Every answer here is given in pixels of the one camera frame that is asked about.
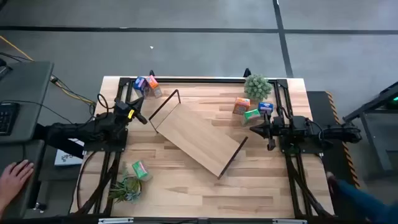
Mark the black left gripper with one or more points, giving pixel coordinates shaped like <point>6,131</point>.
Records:
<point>122,109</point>

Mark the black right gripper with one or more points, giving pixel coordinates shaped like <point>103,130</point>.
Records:
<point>275,129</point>

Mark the green Apple Jacks cereal box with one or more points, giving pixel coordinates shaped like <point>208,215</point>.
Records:
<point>251,116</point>
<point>141,170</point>

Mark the blue Frosted Flakes cereal box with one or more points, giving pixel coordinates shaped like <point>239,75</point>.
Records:
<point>265,108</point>
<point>140,84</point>

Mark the orange Mini-Wheats cereal box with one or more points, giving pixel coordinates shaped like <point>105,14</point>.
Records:
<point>241,105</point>
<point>153,83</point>

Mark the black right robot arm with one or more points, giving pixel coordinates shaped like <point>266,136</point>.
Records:
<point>342,132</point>

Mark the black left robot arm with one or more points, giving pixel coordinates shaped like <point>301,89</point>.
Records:
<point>77,130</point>

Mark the wooden shelf with black legs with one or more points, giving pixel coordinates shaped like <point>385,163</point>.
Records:
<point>196,137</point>

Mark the round pale green succulent plant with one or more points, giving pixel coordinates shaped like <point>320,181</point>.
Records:
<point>257,87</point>

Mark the black mat with hazard stripes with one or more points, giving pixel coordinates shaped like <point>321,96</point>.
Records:
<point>317,105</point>

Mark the spiky potted plant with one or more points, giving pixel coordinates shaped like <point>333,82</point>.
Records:
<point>124,191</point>

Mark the person's foot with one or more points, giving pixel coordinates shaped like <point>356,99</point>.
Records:
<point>332,182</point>

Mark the white printed cardboard box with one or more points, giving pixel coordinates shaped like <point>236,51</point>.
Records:
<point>66,157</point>

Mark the grey desk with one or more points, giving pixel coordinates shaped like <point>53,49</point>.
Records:
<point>25,87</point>

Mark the grey metal side table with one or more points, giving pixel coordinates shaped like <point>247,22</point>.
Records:
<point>373,105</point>

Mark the person's leg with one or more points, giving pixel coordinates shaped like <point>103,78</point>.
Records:
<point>363,202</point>

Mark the black keyboard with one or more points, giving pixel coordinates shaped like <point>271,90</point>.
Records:
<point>7,118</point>

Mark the desk caster wheel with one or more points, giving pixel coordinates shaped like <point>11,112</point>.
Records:
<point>39,206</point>

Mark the person's hand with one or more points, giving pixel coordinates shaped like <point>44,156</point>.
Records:
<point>14,180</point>

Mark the silver metal bracket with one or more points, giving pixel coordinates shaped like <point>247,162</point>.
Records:
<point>289,221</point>
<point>115,221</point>

